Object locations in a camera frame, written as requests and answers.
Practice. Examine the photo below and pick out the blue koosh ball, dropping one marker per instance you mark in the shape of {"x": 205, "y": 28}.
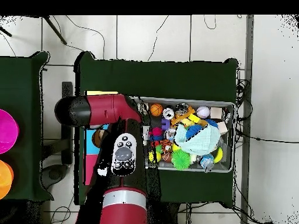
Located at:
{"x": 193, "y": 130}

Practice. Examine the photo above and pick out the white baseball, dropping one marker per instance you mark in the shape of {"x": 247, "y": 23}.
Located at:
{"x": 203, "y": 112}

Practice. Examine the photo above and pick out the grey floor strip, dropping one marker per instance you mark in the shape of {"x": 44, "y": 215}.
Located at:
{"x": 247, "y": 70}

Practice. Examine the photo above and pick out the small orange basketball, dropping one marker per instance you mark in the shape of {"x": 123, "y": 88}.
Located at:
{"x": 156, "y": 109}

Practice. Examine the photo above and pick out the pink spiky rubber ball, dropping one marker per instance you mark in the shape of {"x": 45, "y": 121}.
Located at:
{"x": 156, "y": 131}

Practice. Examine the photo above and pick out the shallow silver mesh bin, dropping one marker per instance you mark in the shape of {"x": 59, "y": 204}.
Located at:
{"x": 225, "y": 163}

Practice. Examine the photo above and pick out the mint green waffle cloth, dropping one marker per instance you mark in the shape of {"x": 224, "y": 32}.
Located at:
{"x": 203, "y": 142}

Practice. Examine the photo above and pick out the dark green table cloth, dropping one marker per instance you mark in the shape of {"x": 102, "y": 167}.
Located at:
{"x": 21, "y": 93}
{"x": 163, "y": 79}

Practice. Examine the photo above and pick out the grey stand foot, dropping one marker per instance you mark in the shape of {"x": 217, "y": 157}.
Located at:
{"x": 55, "y": 173}

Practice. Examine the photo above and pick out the pink round disc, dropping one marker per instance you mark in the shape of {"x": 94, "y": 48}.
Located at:
{"x": 7, "y": 130}

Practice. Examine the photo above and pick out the pale wooden block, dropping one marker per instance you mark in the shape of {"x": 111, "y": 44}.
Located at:
{"x": 216, "y": 112}

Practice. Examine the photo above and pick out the green koosh ball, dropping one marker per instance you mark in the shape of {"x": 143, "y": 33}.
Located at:
{"x": 181, "y": 159}

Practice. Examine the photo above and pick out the black upright panel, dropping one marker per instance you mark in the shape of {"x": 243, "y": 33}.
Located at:
{"x": 67, "y": 89}

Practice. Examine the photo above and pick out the orange round disc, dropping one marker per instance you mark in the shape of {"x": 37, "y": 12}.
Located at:
{"x": 4, "y": 179}

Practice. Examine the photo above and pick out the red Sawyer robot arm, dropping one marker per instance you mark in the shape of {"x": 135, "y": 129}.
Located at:
{"x": 105, "y": 109}

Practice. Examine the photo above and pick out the black tripod leg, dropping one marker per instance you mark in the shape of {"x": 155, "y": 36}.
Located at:
{"x": 55, "y": 29}
{"x": 5, "y": 31}

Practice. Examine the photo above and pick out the crushed plastic water bottle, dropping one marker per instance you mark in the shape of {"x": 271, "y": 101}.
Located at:
{"x": 206, "y": 161}

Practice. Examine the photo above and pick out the wooden box three holes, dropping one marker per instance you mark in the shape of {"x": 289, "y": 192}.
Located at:
{"x": 90, "y": 147}

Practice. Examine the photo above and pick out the yellow smiley ball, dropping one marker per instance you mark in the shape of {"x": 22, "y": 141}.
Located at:
{"x": 156, "y": 156}

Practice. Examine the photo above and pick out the silver drink can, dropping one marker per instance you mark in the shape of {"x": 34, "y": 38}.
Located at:
{"x": 168, "y": 113}

